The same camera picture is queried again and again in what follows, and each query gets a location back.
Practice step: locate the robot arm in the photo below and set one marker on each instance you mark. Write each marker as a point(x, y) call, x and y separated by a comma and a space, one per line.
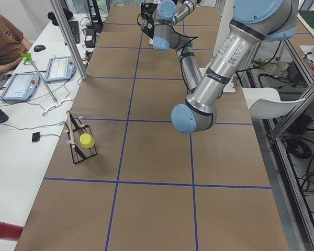
point(252, 22)
point(159, 18)

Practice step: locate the yellow plastic cup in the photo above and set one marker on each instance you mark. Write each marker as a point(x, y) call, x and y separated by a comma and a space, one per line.
point(87, 140)

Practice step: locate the white plastic chair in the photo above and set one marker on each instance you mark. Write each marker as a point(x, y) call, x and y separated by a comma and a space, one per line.
point(265, 103)

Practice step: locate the far teach pendant tablet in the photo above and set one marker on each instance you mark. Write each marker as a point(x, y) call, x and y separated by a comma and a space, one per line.
point(60, 69)

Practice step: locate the teach pendant tablet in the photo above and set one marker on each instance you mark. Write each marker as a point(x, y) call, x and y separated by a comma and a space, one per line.
point(60, 69)
point(20, 87)

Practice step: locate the small black device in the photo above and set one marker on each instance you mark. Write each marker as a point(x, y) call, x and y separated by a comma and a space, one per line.
point(35, 137)

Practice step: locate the black keyboard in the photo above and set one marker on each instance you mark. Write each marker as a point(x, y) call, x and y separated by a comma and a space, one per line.
point(75, 30)

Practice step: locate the near teach pendant tablet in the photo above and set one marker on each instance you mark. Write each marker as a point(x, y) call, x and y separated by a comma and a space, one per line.
point(20, 87)

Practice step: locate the black computer mouse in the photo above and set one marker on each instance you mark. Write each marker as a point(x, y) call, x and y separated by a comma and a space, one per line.
point(39, 48)

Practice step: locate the green tipped metal rod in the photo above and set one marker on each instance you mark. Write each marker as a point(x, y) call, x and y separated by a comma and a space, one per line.
point(28, 58)

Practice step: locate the person in brown shirt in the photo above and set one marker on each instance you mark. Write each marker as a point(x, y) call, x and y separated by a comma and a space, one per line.
point(12, 45)

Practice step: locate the red cylinder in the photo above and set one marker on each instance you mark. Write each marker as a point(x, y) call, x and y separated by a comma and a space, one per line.
point(10, 232)

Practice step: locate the black wire cup rack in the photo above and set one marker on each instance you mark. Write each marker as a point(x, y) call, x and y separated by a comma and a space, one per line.
point(74, 129)

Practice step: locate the aluminium profile post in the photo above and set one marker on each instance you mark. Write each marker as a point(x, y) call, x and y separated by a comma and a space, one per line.
point(68, 37)

